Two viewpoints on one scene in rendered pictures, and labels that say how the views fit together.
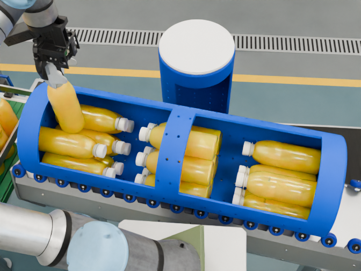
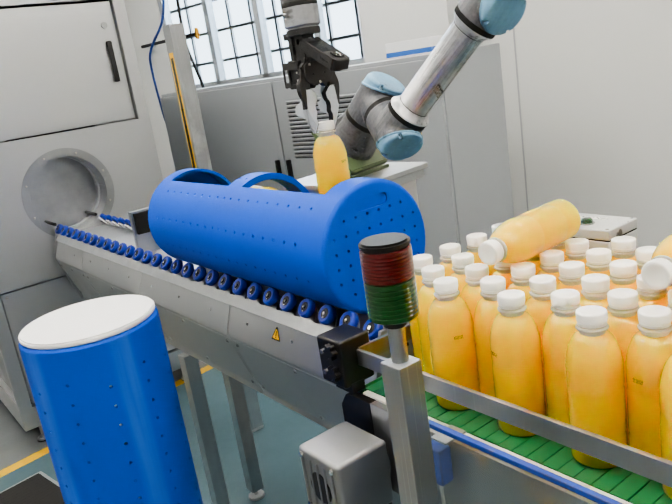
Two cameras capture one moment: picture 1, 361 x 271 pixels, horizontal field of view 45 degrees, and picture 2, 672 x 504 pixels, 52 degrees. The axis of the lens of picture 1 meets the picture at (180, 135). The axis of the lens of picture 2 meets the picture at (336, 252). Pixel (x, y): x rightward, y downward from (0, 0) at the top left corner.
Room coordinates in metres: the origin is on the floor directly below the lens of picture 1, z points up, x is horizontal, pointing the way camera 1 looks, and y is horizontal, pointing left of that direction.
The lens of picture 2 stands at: (1.93, 1.21, 1.47)
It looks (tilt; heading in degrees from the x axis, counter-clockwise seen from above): 15 degrees down; 218
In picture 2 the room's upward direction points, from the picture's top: 9 degrees counter-clockwise
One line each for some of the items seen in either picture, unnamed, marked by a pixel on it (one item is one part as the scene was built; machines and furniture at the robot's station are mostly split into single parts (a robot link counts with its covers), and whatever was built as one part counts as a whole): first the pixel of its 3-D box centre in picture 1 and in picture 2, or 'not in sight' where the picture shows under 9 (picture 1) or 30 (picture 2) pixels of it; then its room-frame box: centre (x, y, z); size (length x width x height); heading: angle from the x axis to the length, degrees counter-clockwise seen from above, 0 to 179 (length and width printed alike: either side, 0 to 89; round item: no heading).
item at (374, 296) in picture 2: not in sight; (391, 297); (1.26, 0.76, 1.18); 0.06 x 0.06 x 0.05
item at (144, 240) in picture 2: not in sight; (148, 230); (0.44, -0.79, 1.00); 0.10 x 0.04 x 0.15; 164
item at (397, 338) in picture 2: not in sight; (392, 301); (1.26, 0.76, 1.18); 0.06 x 0.06 x 0.16
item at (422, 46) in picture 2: not in sight; (414, 47); (-1.04, -0.48, 1.48); 0.24 x 0.12 x 0.08; 91
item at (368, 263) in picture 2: not in sight; (386, 262); (1.26, 0.76, 1.23); 0.06 x 0.06 x 0.04
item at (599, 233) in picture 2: not in sight; (578, 243); (0.59, 0.77, 1.05); 0.20 x 0.10 x 0.10; 74
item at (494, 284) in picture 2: not in sight; (492, 284); (0.99, 0.77, 1.10); 0.04 x 0.04 x 0.02
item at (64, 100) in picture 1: (65, 103); (332, 175); (0.76, 0.31, 1.24); 0.07 x 0.07 x 0.20
